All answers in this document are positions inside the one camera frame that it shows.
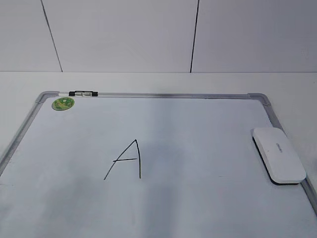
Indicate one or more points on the round green sticker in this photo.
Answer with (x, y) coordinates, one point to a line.
(63, 104)

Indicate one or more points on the white board eraser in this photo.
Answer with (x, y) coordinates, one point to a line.
(280, 158)

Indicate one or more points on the white board with grey frame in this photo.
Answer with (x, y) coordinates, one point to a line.
(148, 166)

